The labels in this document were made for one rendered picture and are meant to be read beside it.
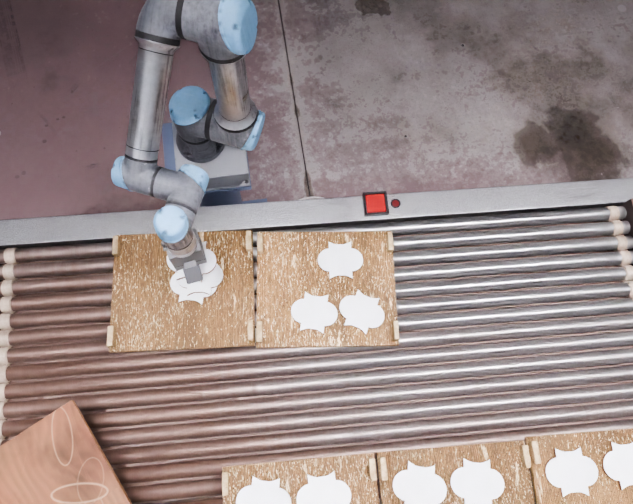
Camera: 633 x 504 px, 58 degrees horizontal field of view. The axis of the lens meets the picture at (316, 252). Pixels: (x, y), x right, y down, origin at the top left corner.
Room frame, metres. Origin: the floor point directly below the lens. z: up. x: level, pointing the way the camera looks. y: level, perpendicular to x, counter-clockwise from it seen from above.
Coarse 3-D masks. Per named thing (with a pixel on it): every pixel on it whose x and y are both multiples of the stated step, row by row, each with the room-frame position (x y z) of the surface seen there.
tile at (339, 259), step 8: (328, 248) 0.55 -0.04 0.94; (336, 248) 0.55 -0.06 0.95; (344, 248) 0.55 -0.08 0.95; (352, 248) 0.56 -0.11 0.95; (320, 256) 0.52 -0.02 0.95; (328, 256) 0.52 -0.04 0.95; (336, 256) 0.52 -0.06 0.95; (344, 256) 0.53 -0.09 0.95; (352, 256) 0.53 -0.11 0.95; (360, 256) 0.53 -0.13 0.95; (320, 264) 0.49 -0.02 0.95; (328, 264) 0.50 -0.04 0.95; (336, 264) 0.50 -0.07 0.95; (344, 264) 0.50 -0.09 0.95; (352, 264) 0.51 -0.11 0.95; (360, 264) 0.51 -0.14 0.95; (336, 272) 0.48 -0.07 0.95; (344, 272) 0.48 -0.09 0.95
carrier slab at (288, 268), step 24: (264, 240) 0.55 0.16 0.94; (288, 240) 0.56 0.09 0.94; (312, 240) 0.57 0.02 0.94; (336, 240) 0.58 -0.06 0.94; (360, 240) 0.59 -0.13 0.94; (384, 240) 0.60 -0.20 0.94; (264, 264) 0.47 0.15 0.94; (288, 264) 0.48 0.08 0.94; (312, 264) 0.49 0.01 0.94; (384, 264) 0.52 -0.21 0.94; (264, 288) 0.40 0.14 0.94; (288, 288) 0.41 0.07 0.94; (312, 288) 0.42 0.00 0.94; (336, 288) 0.43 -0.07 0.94; (360, 288) 0.44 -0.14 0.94; (384, 288) 0.45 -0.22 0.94; (264, 312) 0.33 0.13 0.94; (288, 312) 0.34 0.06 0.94; (384, 312) 0.38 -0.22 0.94; (264, 336) 0.26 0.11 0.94; (288, 336) 0.27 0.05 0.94; (312, 336) 0.28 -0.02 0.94; (336, 336) 0.29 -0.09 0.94; (360, 336) 0.30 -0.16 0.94; (384, 336) 0.31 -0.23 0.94
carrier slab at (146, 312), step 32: (128, 256) 0.44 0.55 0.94; (160, 256) 0.46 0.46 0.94; (224, 256) 0.48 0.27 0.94; (128, 288) 0.35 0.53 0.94; (160, 288) 0.36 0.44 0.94; (224, 288) 0.39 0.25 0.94; (128, 320) 0.26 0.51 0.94; (160, 320) 0.27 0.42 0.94; (192, 320) 0.28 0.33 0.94; (224, 320) 0.29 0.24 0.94
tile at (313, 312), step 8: (312, 296) 0.39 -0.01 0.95; (296, 304) 0.36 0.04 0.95; (304, 304) 0.37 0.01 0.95; (312, 304) 0.37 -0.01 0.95; (320, 304) 0.37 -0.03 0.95; (328, 304) 0.38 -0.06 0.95; (296, 312) 0.34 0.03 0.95; (304, 312) 0.34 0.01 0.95; (312, 312) 0.35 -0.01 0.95; (320, 312) 0.35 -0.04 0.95; (328, 312) 0.35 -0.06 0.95; (336, 312) 0.36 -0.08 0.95; (296, 320) 0.32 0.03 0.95; (304, 320) 0.32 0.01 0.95; (312, 320) 0.32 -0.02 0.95; (320, 320) 0.33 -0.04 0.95; (328, 320) 0.33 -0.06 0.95; (304, 328) 0.30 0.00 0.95; (312, 328) 0.30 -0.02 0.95; (320, 328) 0.30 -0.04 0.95
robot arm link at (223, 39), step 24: (192, 0) 0.82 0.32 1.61; (216, 0) 0.83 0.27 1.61; (240, 0) 0.84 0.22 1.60; (192, 24) 0.78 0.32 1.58; (216, 24) 0.78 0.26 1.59; (240, 24) 0.79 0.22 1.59; (216, 48) 0.77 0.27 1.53; (240, 48) 0.76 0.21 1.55; (216, 72) 0.78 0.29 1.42; (240, 72) 0.80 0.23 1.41; (216, 96) 0.80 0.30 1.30; (240, 96) 0.79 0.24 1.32; (216, 120) 0.78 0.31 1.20; (240, 120) 0.78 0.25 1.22; (264, 120) 0.85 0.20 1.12; (240, 144) 0.75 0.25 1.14
